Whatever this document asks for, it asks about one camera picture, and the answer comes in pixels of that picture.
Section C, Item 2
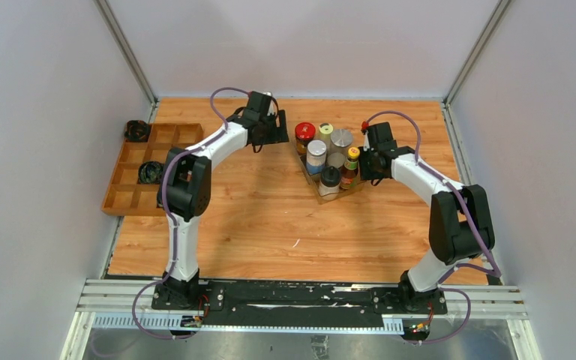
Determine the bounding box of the black cable coil outside tray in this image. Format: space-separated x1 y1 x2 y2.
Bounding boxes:
124 119 152 143

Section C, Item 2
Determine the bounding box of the red lid sauce jar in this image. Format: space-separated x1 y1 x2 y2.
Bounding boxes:
294 121 317 155

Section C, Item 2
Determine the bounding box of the silver lid glass jar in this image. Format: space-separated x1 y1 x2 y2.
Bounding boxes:
325 128 353 169

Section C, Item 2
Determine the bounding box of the black lid spice bottle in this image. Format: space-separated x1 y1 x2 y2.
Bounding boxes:
317 166 341 201

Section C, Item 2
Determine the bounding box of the silver lid blue bottle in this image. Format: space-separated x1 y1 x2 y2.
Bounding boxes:
306 139 327 175

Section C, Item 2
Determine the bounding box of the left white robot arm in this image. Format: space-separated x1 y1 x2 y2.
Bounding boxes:
154 91 289 310

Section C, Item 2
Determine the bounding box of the yellow cap sauce bottle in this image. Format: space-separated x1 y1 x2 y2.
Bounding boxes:
340 146 360 190

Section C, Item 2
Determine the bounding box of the yellow lid spice bottle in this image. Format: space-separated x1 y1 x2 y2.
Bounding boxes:
316 123 335 149

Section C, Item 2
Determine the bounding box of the clear plastic organizer bin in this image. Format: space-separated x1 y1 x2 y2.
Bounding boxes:
293 137 364 204

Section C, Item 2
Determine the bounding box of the purple cable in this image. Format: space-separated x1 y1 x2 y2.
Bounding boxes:
131 87 279 341
360 109 503 346

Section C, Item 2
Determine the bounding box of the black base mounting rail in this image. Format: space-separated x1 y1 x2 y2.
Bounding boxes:
151 280 447 329

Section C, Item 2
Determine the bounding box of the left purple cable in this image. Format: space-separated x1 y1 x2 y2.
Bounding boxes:
131 87 279 341

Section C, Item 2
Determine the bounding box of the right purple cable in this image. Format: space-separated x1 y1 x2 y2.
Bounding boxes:
360 109 503 346

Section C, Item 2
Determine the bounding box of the black cable coil middle left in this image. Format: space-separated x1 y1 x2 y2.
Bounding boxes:
137 160 165 185

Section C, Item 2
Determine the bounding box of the wooden compartment tray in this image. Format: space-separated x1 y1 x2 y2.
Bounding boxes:
101 123 204 216

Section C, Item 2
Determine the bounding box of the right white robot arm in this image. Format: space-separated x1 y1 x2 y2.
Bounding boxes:
358 122 495 314

